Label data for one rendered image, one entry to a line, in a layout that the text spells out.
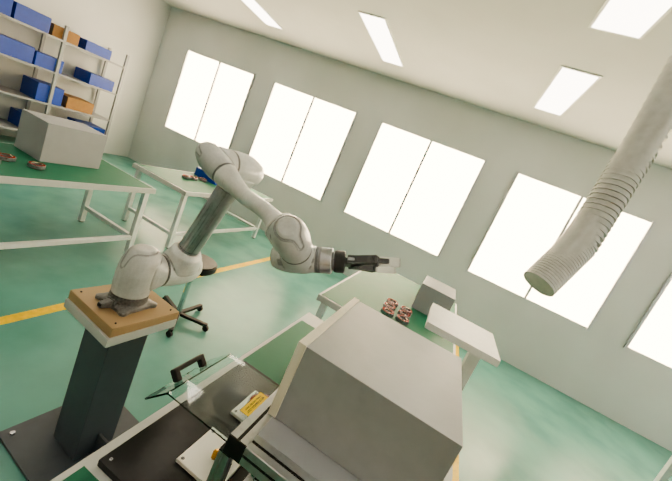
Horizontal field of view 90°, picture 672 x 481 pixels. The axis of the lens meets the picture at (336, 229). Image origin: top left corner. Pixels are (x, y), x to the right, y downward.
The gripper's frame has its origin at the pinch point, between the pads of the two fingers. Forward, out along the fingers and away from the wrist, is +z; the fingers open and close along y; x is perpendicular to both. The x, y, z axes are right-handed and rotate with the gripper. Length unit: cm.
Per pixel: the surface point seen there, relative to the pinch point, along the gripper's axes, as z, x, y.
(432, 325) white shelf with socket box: 25, 17, 56
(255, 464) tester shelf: -30, 49, -33
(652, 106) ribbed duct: 123, -95, 38
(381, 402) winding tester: -4.6, 34.8, -33.1
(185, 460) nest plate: -57, 62, -4
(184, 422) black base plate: -64, 55, 7
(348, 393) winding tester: -11.7, 34.2, -31.3
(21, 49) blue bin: -518, -311, 254
